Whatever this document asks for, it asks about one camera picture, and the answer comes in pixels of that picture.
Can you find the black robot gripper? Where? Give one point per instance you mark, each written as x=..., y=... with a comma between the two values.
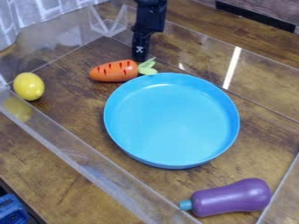
x=150, y=21

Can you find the orange toy carrot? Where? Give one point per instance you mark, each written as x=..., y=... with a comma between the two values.
x=122, y=70

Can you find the blue round tray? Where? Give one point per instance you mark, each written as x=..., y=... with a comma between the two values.
x=171, y=120

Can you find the yellow toy lemon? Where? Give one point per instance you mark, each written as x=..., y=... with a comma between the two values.
x=29, y=86

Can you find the white grey curtain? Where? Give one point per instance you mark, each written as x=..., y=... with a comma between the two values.
x=21, y=13

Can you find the purple toy eggplant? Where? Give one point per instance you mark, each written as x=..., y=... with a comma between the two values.
x=246, y=196

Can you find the blue plastic crate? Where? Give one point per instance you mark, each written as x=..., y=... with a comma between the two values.
x=13, y=212

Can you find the clear acrylic corner bracket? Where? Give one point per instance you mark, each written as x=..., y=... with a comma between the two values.
x=110, y=26

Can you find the clear acrylic enclosure wall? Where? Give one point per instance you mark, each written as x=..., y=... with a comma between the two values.
x=59, y=159

